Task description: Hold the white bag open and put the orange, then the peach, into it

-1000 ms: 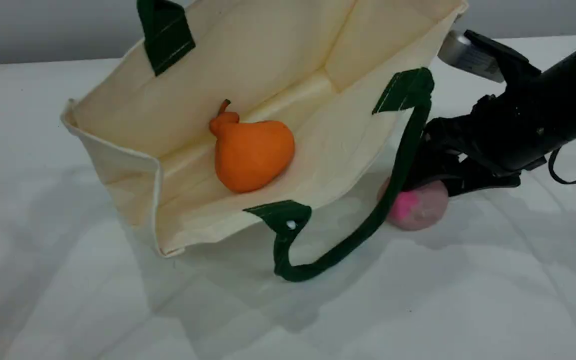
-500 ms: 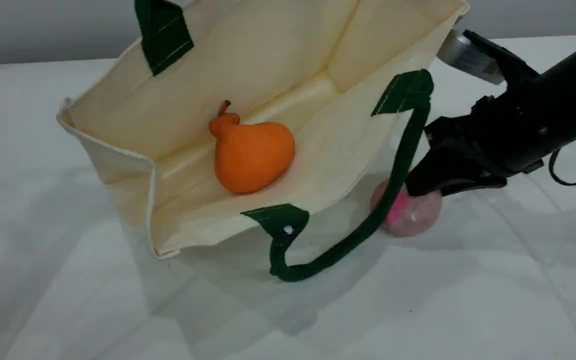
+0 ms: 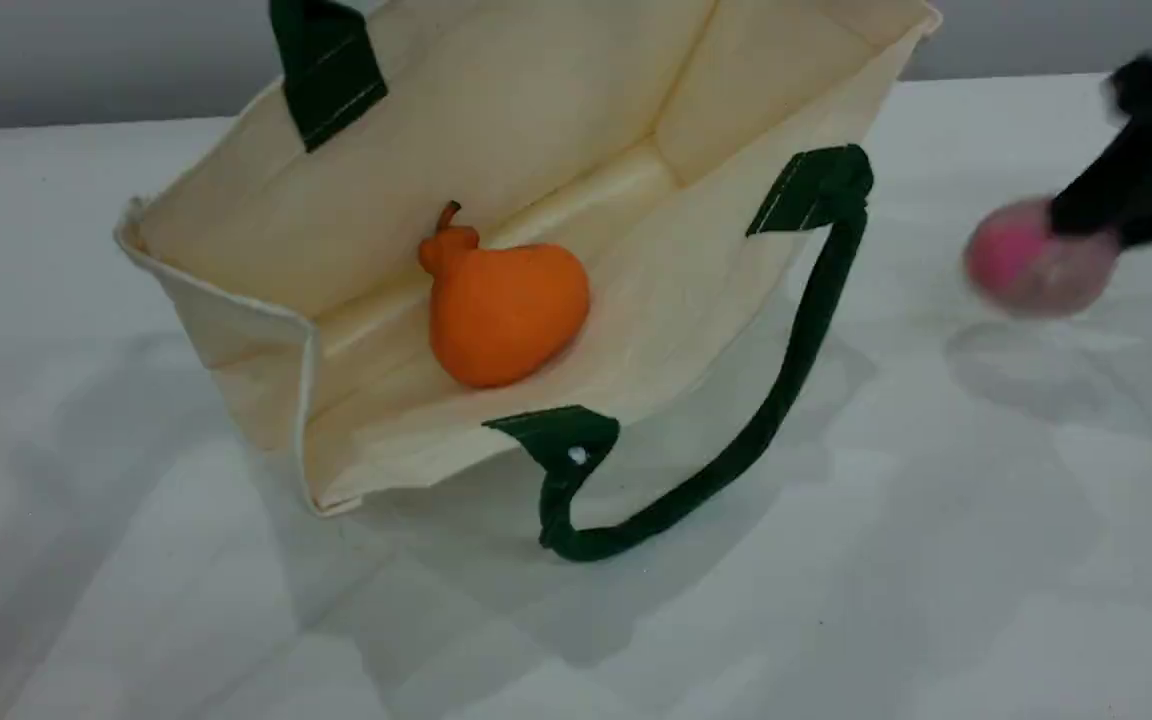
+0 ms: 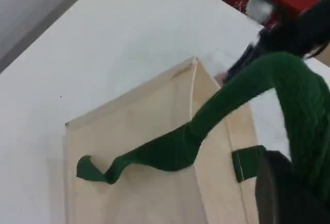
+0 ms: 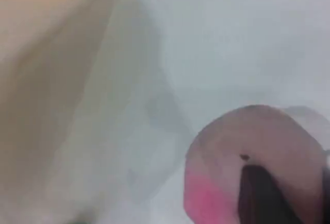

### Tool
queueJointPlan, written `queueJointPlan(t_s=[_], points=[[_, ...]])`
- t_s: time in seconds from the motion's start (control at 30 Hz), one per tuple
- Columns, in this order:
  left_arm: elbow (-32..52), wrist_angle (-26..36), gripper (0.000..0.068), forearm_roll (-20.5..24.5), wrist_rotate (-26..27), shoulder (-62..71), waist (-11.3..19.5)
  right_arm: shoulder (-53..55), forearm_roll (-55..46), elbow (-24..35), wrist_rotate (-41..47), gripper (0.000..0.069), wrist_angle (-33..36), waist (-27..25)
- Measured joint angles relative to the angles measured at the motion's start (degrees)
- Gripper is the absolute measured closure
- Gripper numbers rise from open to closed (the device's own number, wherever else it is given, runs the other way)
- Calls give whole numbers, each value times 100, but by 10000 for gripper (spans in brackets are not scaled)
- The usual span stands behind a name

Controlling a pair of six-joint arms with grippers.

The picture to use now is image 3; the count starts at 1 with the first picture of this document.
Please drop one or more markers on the pink toy peach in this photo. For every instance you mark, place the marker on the pink toy peach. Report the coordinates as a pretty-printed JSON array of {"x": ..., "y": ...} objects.
[{"x": 1021, "y": 265}]

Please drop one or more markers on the orange toy fruit with stem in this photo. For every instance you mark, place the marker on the orange toy fruit with stem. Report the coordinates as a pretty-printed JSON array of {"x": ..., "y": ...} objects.
[{"x": 506, "y": 310}]

